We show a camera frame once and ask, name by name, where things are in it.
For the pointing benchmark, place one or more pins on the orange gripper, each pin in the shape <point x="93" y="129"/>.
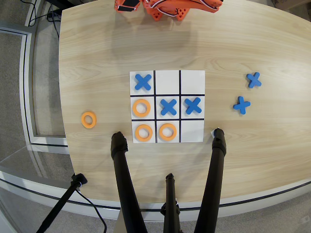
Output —
<point x="125" y="8"/>

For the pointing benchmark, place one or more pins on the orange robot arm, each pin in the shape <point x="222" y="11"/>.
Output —
<point x="170" y="9"/>

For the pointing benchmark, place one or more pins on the blue foam cross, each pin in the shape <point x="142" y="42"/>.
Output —
<point x="143" y="82"/>
<point x="193" y="106"/>
<point x="254" y="80"/>
<point x="242" y="105"/>
<point x="168" y="107"/>

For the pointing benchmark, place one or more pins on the white tic-tac-toe board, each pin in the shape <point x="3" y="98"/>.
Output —
<point x="167" y="82"/>

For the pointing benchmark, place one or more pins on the small white sticker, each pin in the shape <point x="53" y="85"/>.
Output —
<point x="212" y="133"/>

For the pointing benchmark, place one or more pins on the short black tripod leg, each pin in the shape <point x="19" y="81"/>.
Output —
<point x="170" y="194"/>

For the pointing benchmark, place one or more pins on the thin black stand pole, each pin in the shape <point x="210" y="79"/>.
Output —
<point x="63" y="199"/>

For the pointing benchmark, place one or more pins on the white partition frame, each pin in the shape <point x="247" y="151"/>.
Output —
<point x="26" y="85"/>

